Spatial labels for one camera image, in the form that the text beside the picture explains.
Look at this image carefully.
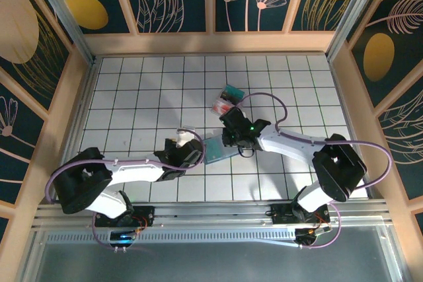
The slotted grey cable duct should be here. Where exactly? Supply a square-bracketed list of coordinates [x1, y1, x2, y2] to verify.
[46, 229, 298, 244]

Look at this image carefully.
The grey metal panel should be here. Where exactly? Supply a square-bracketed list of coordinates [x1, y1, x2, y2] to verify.
[19, 225, 409, 282]

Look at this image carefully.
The clear acrylic card box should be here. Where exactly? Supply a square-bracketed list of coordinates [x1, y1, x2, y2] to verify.
[210, 83, 246, 118]

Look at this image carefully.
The teal card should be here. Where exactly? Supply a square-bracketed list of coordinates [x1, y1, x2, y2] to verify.
[221, 84, 245, 101]

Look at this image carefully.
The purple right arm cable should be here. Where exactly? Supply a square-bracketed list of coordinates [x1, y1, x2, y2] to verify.
[239, 92, 393, 250]

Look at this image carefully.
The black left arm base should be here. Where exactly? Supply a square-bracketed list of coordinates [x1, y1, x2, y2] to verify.
[94, 205, 156, 229]

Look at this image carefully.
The aluminium corner post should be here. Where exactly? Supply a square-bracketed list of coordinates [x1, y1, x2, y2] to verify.
[26, 0, 98, 65]
[325, 0, 387, 60]

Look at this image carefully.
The thin black cable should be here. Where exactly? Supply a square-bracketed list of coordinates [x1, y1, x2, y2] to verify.
[237, 146, 256, 159]

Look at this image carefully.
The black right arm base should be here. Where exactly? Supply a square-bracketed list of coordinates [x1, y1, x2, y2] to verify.
[270, 203, 331, 225]

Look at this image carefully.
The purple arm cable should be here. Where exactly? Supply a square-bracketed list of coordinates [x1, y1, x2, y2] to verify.
[44, 128, 208, 252]
[239, 92, 393, 250]

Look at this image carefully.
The small control board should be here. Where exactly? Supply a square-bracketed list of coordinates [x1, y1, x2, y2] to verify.
[108, 228, 146, 245]
[293, 225, 333, 246]

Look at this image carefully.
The aluminium side rail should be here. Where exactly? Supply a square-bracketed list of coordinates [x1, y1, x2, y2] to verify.
[52, 57, 102, 204]
[327, 53, 377, 201]

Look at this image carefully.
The aluminium mounting rail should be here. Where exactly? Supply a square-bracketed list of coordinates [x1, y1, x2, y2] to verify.
[32, 199, 391, 227]

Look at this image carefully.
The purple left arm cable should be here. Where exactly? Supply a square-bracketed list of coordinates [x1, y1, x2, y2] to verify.
[44, 128, 208, 252]

